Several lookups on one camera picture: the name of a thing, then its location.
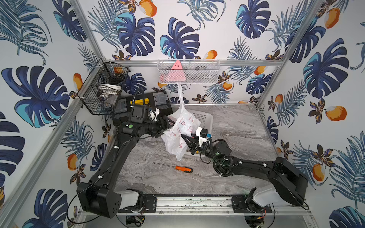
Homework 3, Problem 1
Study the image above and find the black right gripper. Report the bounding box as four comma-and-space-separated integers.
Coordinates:
183, 131, 219, 164

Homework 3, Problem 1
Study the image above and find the white printed plastic bag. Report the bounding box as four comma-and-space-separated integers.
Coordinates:
161, 83, 201, 161

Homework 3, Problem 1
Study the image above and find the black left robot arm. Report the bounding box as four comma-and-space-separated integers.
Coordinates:
77, 116, 175, 218

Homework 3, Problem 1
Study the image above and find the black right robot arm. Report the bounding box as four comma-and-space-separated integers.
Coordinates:
181, 135, 309, 210

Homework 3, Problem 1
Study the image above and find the black yellow toolbox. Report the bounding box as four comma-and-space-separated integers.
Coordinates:
112, 92, 173, 126

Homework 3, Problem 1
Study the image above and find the white perforated plastic basket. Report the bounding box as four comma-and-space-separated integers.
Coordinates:
186, 109, 213, 155

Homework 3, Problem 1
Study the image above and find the pink triangle card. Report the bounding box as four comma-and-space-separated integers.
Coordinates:
164, 60, 186, 83

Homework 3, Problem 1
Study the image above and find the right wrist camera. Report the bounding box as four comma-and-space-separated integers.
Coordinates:
195, 127, 212, 146

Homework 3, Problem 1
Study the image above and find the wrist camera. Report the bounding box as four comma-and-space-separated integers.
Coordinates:
195, 127, 212, 146
130, 104, 149, 124

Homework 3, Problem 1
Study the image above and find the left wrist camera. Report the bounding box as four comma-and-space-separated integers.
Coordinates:
130, 104, 149, 124

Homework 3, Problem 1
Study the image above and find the orange handled screwdriver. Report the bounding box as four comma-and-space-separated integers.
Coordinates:
154, 162, 194, 173

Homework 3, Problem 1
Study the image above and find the aluminium linear rail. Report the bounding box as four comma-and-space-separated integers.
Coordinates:
117, 194, 312, 217

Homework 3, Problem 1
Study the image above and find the black wire mesh basket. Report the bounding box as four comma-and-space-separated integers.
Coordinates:
77, 59, 130, 115

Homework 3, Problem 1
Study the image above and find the clear wall shelf basket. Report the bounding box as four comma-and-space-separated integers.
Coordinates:
157, 59, 221, 84

